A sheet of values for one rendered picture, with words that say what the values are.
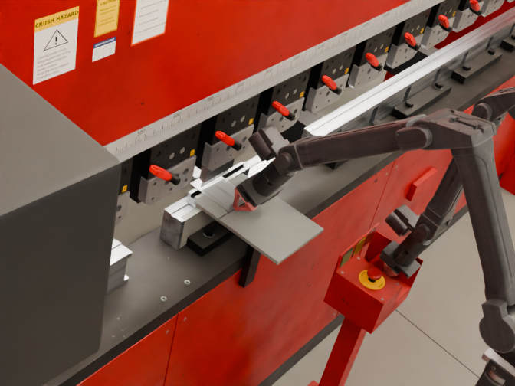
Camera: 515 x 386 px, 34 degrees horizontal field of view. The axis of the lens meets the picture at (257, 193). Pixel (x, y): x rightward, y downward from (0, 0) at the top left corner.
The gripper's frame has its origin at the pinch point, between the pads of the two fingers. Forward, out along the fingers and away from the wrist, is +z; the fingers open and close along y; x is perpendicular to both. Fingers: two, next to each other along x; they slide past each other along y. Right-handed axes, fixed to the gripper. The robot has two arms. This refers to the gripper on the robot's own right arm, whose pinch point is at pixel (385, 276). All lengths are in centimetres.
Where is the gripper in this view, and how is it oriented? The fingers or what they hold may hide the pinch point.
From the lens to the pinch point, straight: 238.9
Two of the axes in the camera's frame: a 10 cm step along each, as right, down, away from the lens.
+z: -3.9, 6.0, 7.0
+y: -7.0, -6.9, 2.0
